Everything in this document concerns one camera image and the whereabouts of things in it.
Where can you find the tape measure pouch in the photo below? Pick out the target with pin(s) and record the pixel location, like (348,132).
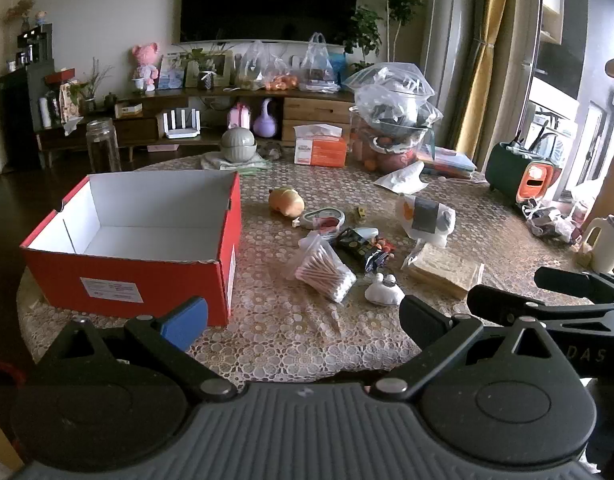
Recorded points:
(327,220)

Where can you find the yellow curtain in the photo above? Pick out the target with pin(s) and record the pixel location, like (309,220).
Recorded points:
(487,85)

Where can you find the green and white tube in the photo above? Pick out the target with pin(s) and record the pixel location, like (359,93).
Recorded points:
(369,233)

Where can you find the stack of books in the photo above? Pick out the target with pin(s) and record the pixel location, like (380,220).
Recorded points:
(452,162)

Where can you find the purple gourd vase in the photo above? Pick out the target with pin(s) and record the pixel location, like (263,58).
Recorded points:
(265,122)

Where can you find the white mug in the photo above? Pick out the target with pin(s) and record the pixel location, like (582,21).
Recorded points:
(609,245)

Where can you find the white photo frame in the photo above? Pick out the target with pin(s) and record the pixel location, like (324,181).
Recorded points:
(218,67)

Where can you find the standing air conditioner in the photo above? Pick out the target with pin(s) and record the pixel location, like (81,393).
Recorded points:
(447,35)

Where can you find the red shoe box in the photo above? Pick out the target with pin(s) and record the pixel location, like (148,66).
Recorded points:
(187,285)

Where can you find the pile of oranges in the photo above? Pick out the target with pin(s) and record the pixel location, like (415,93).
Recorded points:
(281,83)

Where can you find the crumpled wrappers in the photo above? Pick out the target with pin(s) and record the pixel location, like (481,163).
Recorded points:
(549,222)

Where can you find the orange tissue box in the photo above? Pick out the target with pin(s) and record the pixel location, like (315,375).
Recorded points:
(327,152)

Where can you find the white pouch with orange print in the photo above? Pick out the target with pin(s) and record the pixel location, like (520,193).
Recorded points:
(424,215)

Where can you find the dark snack packet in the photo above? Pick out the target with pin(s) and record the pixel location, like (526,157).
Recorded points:
(357,251)

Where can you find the white rack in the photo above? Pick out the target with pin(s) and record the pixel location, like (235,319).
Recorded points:
(181,127)

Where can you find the small yellow clip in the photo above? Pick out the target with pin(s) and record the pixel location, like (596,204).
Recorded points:
(360,213)

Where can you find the clear glass jar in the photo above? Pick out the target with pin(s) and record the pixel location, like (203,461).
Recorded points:
(103,145)

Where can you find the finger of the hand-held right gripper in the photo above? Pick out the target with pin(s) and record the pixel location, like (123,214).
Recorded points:
(507,301)
(572,282)

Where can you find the white bottle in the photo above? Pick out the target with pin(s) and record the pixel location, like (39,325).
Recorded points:
(45,111)

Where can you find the wooden television cabinet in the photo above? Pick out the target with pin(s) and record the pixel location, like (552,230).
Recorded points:
(312,110)

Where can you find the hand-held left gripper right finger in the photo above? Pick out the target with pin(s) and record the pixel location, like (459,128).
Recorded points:
(421,321)

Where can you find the small brown box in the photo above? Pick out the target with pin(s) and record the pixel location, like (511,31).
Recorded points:
(129,109)

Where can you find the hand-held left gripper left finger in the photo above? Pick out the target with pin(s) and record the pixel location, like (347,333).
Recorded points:
(184,320)

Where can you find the pink plush doll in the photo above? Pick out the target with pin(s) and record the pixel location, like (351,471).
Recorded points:
(146,62)

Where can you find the vase of dried flowers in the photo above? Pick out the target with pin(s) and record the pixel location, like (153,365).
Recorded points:
(22,15)

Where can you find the bag of cotton swabs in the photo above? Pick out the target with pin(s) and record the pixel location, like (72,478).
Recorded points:
(322,272)

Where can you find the bagged sliced bread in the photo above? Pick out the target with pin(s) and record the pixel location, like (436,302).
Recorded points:
(444,270)

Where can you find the grey lidded ceramic pot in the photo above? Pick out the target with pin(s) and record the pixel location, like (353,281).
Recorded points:
(238,144)

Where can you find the light blue photo card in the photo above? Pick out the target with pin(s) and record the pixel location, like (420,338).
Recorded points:
(172,72)

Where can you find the clear plastic bag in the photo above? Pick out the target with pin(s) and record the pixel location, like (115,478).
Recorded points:
(317,62)
(254,67)

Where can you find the black cabinet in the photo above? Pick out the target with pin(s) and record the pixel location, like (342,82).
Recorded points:
(17,110)

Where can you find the bag of fruit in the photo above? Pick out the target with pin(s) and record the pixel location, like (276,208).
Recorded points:
(387,157)

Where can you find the black television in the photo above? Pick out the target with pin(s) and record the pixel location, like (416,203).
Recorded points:
(267,0)

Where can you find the yellow plush toy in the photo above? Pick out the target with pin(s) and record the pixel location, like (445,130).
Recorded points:
(286,201)

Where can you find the green folded cloth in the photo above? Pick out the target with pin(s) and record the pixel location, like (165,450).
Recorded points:
(252,166)

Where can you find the pink gift box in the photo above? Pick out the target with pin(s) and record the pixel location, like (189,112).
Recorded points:
(238,117)

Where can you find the clear bags of bowls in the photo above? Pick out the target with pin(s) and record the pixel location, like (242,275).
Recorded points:
(392,105)

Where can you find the green tabletop appliance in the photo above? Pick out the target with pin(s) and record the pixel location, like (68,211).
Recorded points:
(504,170)

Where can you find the white frog toy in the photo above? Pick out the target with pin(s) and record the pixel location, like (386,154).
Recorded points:
(382,292)

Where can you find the twig plant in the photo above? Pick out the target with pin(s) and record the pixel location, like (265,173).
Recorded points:
(94,82)

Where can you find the blue box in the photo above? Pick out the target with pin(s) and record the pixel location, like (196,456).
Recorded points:
(340,64)

